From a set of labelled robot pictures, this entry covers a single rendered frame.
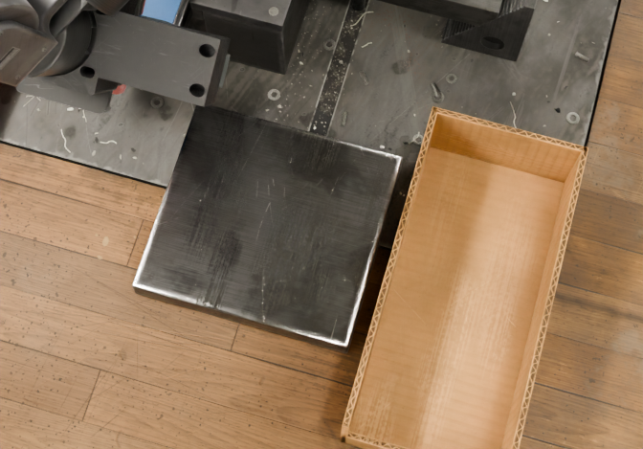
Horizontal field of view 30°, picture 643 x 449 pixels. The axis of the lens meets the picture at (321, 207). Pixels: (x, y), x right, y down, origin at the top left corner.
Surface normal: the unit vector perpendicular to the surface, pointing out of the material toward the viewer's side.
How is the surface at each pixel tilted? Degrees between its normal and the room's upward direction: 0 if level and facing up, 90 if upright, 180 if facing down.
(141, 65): 29
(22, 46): 90
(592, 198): 0
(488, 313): 0
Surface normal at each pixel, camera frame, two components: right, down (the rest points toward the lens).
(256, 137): 0.00, -0.34
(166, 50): -0.11, 0.15
